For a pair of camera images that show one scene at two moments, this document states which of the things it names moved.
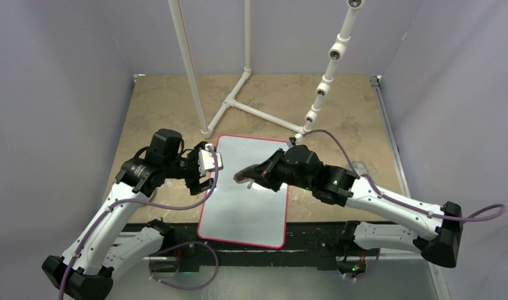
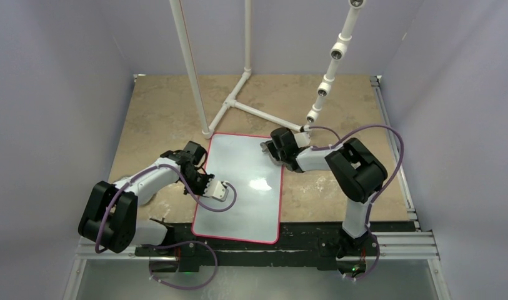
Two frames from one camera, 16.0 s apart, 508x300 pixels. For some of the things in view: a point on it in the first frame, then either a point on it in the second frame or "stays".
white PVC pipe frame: (207, 129) stays
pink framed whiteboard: (243, 212) stays
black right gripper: (266, 172) -> (274, 151)
